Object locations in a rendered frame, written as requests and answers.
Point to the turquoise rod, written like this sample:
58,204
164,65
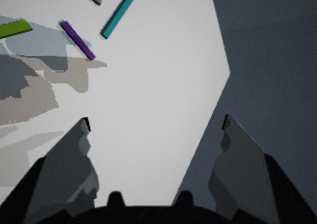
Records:
113,23

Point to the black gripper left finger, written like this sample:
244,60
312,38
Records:
58,186

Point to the purple rod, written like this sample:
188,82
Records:
79,42

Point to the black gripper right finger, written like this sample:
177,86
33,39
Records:
249,186

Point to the lime green rectangular bar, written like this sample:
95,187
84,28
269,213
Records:
14,28

